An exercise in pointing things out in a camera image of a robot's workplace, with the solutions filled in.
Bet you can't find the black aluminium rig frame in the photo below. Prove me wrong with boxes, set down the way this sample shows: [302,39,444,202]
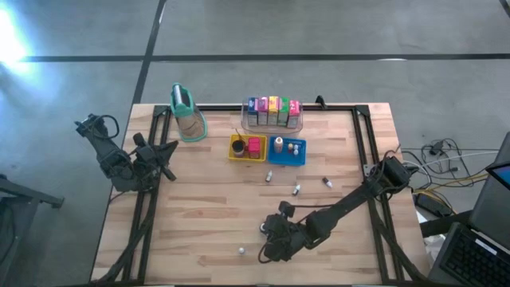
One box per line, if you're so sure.
[91,103,431,287]

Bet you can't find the blue Frosted Flakes cereal box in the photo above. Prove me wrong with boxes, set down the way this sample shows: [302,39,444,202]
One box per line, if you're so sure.
[246,97,259,127]

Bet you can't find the yellow cable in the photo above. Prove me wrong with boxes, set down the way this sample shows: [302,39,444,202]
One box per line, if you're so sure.
[414,171,490,200]

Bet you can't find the yellow plastic basket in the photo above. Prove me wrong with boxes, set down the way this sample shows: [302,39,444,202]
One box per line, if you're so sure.
[227,134,268,163]

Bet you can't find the yellow Corn Pops cereal box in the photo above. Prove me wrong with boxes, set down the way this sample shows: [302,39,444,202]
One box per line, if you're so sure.
[267,95,280,126]

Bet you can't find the purple Raisin Bran cereal box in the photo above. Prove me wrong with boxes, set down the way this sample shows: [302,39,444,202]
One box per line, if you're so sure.
[257,96,269,126]

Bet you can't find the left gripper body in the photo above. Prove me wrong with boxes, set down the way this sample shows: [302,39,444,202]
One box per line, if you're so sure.
[133,132,178,183]

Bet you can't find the red cereal box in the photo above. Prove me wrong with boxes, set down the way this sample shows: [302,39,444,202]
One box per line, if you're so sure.
[286,99,300,129]

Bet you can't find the green cereal box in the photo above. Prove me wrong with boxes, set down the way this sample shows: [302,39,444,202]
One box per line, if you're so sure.
[277,97,291,128]

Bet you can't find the black power supply box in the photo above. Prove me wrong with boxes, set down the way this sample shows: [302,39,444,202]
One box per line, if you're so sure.
[414,193,444,218]

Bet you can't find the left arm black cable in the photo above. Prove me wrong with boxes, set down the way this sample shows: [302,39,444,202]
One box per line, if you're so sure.
[94,114,120,140]

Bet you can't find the blue plastic basket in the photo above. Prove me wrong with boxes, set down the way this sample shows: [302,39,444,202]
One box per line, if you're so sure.
[267,136,308,167]

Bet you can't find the grey laptop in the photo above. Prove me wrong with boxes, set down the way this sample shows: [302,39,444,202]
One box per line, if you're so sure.
[428,131,510,287]

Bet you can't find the clear plastic bin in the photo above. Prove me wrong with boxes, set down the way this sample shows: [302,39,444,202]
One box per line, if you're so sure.
[241,97,304,135]

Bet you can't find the red cube block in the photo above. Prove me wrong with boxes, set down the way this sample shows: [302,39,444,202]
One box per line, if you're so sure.
[247,137,262,159]

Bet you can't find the purple label spice jar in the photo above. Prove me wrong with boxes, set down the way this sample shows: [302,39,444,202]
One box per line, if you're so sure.
[231,139,246,159]

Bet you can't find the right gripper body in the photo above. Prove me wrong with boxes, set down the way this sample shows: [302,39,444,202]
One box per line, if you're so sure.
[261,201,314,263]

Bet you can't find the black metal stand leg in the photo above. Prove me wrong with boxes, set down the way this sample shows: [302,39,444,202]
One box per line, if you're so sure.
[0,174,65,209]

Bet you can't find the metal grater green handle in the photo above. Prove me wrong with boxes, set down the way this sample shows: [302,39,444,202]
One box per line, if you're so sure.
[170,82,208,143]

